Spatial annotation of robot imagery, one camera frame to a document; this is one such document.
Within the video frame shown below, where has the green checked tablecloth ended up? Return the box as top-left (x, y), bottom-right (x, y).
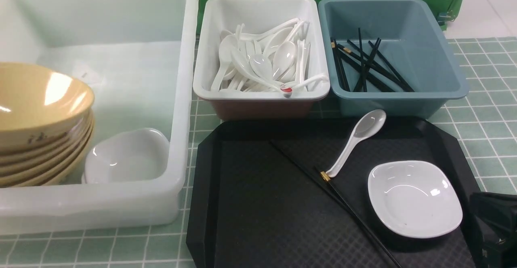
top-left (1, 37), bottom-right (517, 268)

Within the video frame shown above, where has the white soup spoon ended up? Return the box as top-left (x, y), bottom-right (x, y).
top-left (326, 109), bottom-right (387, 178)

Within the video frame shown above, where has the white spoon of bin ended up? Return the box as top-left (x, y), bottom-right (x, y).
top-left (273, 41), bottom-right (296, 80)
top-left (210, 34), bottom-right (238, 91)

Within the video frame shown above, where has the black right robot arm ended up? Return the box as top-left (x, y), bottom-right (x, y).
top-left (469, 191), bottom-right (517, 268)

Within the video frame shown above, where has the white spoon center of bin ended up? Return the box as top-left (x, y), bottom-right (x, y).
top-left (273, 41), bottom-right (296, 80)

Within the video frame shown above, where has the large translucent white tub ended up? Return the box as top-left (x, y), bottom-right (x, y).
top-left (1, 0), bottom-right (199, 235)

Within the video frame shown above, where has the white square dish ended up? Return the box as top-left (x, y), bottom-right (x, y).
top-left (81, 128), bottom-right (170, 184)
top-left (368, 160), bottom-right (463, 239)

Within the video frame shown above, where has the yellow noodle bowl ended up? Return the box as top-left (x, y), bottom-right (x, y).
top-left (0, 62), bottom-right (95, 153)

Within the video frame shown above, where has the white spoon red dot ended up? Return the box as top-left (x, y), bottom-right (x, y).
top-left (279, 74), bottom-right (329, 98)

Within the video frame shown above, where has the white spoon bin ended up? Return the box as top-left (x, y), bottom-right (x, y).
top-left (193, 0), bottom-right (330, 120)

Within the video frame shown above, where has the black chopstick gold band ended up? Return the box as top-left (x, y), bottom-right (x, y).
top-left (313, 166), bottom-right (402, 268)

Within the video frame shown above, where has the stack of yellow bowls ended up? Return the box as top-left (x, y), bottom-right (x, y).
top-left (1, 111), bottom-right (95, 188)

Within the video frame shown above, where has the black chopstick gold tip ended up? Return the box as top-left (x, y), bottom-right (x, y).
top-left (334, 45), bottom-right (395, 92)

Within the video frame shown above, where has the white square dish in tub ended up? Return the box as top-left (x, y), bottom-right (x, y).
top-left (81, 128), bottom-right (170, 184)

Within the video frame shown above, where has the white spoon left of bin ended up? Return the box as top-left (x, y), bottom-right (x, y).
top-left (210, 34), bottom-right (238, 91)

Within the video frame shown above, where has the black serving tray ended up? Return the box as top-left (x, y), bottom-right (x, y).
top-left (186, 117), bottom-right (490, 268)

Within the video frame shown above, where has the black chopstick in bin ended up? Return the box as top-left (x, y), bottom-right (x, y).
top-left (358, 28), bottom-right (368, 92)

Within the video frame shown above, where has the blue-grey chopstick bin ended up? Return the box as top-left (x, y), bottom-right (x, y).
top-left (318, 0), bottom-right (469, 118)

